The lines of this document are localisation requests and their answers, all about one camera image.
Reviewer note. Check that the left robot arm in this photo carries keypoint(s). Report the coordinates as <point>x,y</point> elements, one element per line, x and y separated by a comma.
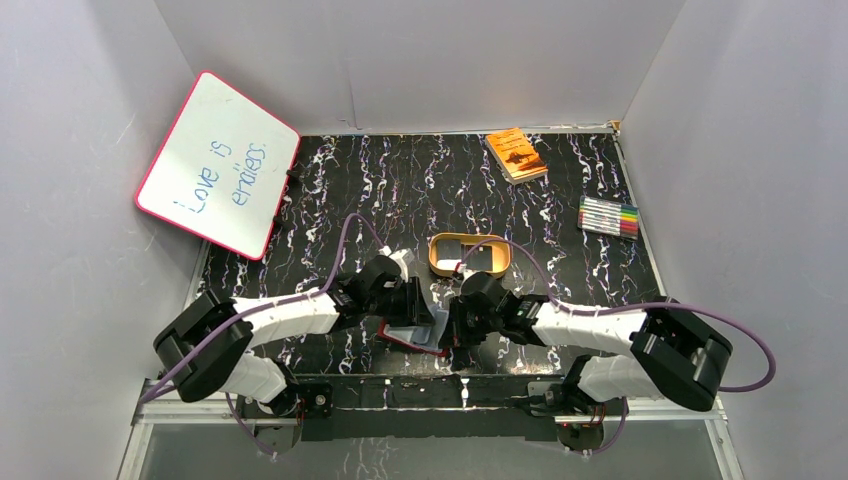
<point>209,347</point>

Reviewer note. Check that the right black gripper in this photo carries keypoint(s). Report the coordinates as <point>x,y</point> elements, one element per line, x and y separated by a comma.
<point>456,334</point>

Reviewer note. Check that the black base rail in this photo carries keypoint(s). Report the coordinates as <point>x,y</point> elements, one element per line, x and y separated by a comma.
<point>335,407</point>

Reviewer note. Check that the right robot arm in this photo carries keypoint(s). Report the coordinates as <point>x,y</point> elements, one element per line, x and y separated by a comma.
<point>656,352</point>

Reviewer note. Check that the pink framed whiteboard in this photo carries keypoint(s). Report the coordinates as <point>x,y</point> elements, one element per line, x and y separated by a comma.
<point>222,169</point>

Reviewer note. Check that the pack of coloured markers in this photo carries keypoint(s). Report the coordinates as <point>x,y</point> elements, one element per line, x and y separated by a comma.
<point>608,218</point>

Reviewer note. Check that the orange book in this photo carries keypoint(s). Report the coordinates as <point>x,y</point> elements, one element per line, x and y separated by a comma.
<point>516,155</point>

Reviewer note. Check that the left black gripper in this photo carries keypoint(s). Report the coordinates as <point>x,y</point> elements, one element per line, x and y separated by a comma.
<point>418,302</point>

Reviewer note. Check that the red card holder wallet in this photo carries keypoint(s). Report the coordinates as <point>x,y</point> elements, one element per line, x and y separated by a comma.
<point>419,338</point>

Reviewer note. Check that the dark cards in tray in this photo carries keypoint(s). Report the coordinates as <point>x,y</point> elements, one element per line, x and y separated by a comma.
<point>451,251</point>

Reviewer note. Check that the gold oval tray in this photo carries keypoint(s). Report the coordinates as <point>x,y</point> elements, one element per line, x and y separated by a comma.
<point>502,252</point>

